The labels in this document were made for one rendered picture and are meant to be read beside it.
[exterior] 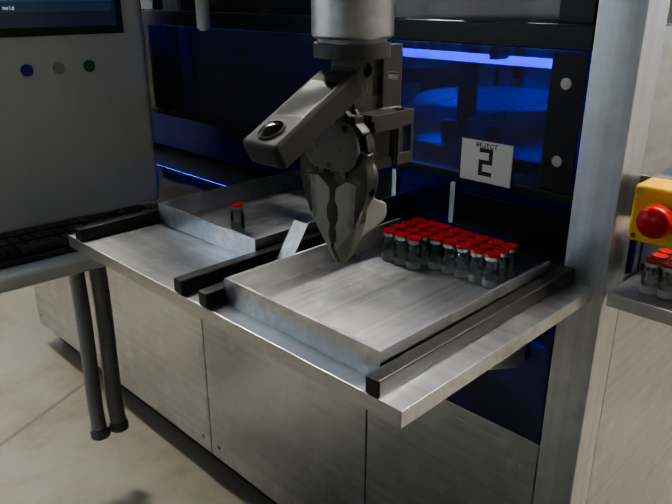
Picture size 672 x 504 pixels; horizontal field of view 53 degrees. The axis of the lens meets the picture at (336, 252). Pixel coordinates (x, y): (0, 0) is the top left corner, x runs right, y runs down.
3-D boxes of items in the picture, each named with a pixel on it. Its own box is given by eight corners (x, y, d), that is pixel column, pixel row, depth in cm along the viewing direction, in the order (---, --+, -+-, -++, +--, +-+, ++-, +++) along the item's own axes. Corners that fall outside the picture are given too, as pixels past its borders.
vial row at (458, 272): (398, 251, 102) (399, 222, 100) (501, 285, 90) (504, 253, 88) (388, 255, 101) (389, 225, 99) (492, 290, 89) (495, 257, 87)
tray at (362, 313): (398, 238, 108) (399, 217, 107) (546, 285, 91) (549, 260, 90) (225, 303, 85) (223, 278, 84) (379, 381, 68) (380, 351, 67)
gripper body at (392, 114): (414, 168, 67) (419, 41, 62) (354, 185, 61) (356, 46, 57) (357, 156, 72) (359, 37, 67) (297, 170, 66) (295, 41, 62)
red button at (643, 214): (643, 228, 83) (648, 197, 82) (676, 236, 81) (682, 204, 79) (630, 236, 81) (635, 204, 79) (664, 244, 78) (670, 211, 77)
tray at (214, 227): (305, 184, 138) (305, 167, 137) (404, 211, 121) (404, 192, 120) (159, 222, 115) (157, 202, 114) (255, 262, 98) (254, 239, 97)
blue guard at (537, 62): (4, 74, 217) (-6, 14, 210) (573, 194, 89) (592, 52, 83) (2, 74, 216) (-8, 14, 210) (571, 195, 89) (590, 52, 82)
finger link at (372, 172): (377, 226, 64) (379, 133, 61) (366, 230, 63) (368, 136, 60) (341, 215, 67) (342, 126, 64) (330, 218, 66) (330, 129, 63)
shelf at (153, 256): (289, 189, 142) (289, 179, 141) (616, 284, 96) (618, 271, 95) (69, 246, 110) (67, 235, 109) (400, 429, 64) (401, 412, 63)
